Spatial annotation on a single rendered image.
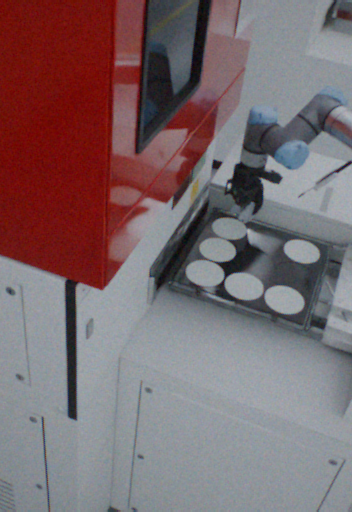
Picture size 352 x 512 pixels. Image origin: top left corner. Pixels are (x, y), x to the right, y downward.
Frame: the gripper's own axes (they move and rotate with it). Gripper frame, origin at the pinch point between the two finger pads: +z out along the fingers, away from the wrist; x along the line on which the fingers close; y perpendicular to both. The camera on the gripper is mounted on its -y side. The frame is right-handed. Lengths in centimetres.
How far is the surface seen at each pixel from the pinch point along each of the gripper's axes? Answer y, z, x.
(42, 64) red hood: 74, -69, 24
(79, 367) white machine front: 71, -8, 28
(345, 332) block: 8.6, 0.7, 46.2
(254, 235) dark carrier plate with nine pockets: 1.8, 1.4, 6.1
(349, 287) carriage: -7.7, 3.3, 34.5
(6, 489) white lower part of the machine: 84, 55, 10
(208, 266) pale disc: 22.1, 1.3, 9.9
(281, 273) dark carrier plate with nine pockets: 6.6, 1.4, 22.1
